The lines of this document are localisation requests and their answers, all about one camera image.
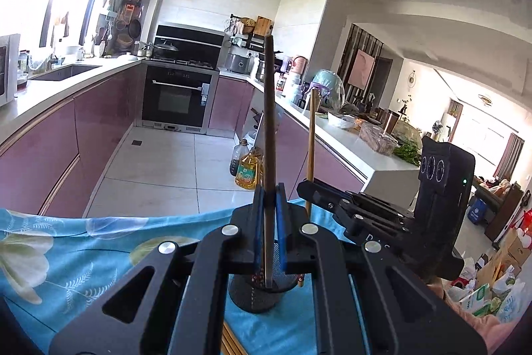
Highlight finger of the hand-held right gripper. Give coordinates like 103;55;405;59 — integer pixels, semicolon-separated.
297;179;412;217
328;201;411;238

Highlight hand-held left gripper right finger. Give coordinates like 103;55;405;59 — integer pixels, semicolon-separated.
275;184;488;355

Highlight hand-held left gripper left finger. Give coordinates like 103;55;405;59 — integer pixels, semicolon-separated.
49;184;267;355

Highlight wooden chopstick with patterned end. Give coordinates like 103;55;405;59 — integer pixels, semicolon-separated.
263;34;279;290
297;88;320;288

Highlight black wire mesh cup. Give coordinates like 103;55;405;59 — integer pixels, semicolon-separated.
227;241;301;313

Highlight group of wooden chopsticks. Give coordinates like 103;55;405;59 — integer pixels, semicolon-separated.
222;323;247;355

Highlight person's right forearm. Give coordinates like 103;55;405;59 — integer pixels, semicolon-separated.
427;279;513;352

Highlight pink base cabinets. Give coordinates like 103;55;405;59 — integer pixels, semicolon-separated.
207;76;367;200
0;66;144;219

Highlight yellow cooking oil bottle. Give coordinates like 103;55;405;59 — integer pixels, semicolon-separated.
235;146;261;190

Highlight dark sofa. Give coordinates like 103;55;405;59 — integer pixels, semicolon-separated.
473;179;525;244

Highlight leafy green vegetables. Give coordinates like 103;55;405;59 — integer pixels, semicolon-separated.
392;142;423;167

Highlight clear plastic food container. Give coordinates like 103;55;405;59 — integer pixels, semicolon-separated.
359;121;400;156

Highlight clear plastic bottle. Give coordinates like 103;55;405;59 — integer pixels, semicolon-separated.
229;138;250;176

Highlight white bowl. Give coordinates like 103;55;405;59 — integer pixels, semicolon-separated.
327;111;357;130

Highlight cardboard box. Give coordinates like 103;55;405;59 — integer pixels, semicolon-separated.
475;228;532;286

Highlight brown tumbler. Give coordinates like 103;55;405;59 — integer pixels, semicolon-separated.
384;109;402;135

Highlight white plastic shopping bags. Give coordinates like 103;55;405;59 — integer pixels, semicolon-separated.
448;267;529;323

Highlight green appliance under plastic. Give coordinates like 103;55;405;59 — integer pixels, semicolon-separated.
311;68;346;111

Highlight pink kettle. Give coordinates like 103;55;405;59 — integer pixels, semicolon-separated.
290;55;309;84

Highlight black built-in oven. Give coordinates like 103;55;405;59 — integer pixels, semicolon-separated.
142;61;219;132

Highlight silver rice cooker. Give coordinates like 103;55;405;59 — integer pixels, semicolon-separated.
226;51;252;75

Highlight blue floral tablecloth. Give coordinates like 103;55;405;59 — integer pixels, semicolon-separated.
0;197;375;355

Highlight wooden cutting board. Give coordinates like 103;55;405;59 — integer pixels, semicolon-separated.
254;16;273;38

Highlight black range hood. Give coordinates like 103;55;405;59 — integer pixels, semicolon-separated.
154;24;225;67

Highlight wok with lid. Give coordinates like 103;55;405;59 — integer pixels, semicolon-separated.
153;40;181;57

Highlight steel kitchen sink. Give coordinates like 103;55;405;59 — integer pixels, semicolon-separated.
39;64;101;82

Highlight white microwave oven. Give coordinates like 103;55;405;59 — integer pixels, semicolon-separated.
0;33;22;107

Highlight framed wall picture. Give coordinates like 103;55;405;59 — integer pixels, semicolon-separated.
346;49;375;89

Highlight black wall rack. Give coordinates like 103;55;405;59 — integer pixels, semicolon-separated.
226;16;273;52

